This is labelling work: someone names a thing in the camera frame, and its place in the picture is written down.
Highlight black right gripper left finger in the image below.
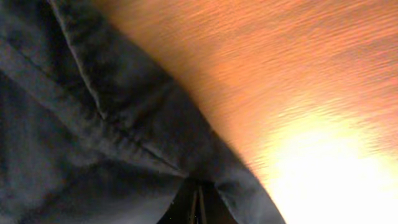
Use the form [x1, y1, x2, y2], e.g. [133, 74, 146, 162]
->
[157, 180, 199, 224]

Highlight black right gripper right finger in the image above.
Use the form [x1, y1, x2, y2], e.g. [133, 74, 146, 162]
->
[198, 182, 237, 224]

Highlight navy blue shorts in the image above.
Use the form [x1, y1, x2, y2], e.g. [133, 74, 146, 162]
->
[1, 0, 284, 224]

